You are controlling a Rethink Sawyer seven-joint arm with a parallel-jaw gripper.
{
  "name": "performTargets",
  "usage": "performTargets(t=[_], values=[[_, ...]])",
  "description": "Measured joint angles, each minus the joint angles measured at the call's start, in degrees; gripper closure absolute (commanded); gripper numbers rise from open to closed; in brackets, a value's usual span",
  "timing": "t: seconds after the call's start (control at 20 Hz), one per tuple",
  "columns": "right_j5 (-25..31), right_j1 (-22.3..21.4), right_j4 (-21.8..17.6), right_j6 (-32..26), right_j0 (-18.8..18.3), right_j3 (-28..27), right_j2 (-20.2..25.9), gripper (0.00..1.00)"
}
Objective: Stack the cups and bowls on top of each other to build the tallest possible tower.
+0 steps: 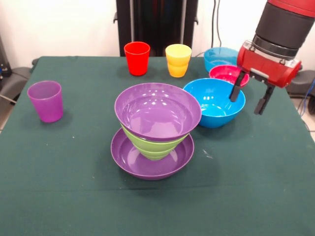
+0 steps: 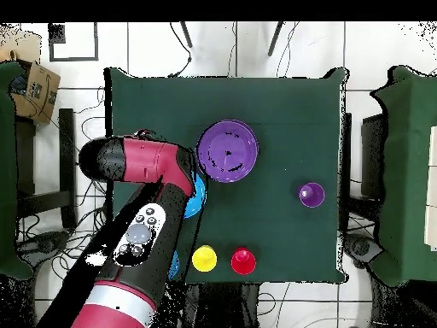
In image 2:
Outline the large blue bowl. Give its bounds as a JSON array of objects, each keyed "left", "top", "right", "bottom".
[{"left": 183, "top": 172, "right": 208, "bottom": 220}]

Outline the large purple bowl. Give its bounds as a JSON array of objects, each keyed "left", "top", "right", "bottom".
[{"left": 196, "top": 119, "right": 260, "bottom": 184}]

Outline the yellow cup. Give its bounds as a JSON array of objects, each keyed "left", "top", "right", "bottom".
[{"left": 191, "top": 244, "right": 219, "bottom": 273}]

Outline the red cup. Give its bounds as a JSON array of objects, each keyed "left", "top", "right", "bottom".
[{"left": 230, "top": 247, "right": 258, "bottom": 276}]

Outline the purple cup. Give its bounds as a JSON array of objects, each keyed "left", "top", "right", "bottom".
[{"left": 296, "top": 181, "right": 326, "bottom": 208}]

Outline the dark green tablecloth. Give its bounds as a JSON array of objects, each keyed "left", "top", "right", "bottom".
[{"left": 103, "top": 67, "right": 350, "bottom": 285}]

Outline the small blue bowl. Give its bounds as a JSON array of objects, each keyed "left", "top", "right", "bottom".
[{"left": 167, "top": 250, "right": 181, "bottom": 281}]

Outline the black tripod leg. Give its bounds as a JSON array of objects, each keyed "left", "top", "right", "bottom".
[
  {"left": 179, "top": 21, "right": 194, "bottom": 49},
  {"left": 266, "top": 21, "right": 285, "bottom": 57}
]

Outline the dark grey equipment base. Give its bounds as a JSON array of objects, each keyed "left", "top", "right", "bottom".
[
  {"left": 342, "top": 233, "right": 383, "bottom": 269},
  {"left": 18, "top": 230, "right": 71, "bottom": 266}
]

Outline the green clothed side table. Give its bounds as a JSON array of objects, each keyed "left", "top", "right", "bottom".
[
  {"left": 370, "top": 65, "right": 437, "bottom": 287},
  {"left": 0, "top": 60, "right": 35, "bottom": 281}
]

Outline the brown cardboard box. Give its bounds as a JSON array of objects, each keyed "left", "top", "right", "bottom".
[{"left": 9, "top": 61, "right": 61, "bottom": 125}]

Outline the tangle of floor cables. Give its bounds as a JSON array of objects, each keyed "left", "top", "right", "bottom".
[{"left": 16, "top": 85, "right": 115, "bottom": 284}]

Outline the black chair frame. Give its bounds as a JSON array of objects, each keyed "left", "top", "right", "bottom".
[{"left": 15, "top": 108, "right": 79, "bottom": 230}]

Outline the black square floor frame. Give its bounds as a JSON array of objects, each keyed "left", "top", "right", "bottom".
[{"left": 48, "top": 22, "right": 100, "bottom": 62}]

